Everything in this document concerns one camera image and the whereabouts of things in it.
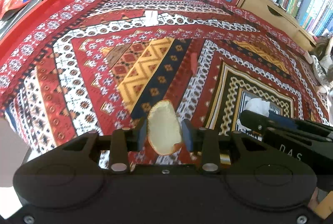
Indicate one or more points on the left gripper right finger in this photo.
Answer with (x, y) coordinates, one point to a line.
(205, 141)

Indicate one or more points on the wooden drawer shelf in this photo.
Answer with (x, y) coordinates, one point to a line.
(280, 19)

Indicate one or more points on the white tissue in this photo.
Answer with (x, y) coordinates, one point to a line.
(257, 105)

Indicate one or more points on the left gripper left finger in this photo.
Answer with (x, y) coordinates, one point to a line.
(124, 141)

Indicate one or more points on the red snack bag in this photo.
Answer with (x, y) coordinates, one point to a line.
(10, 7)

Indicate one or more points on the red patterned tablecloth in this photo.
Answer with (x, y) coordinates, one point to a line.
(74, 66)

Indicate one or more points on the brown haired doll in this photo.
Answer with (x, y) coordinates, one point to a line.
(321, 60)

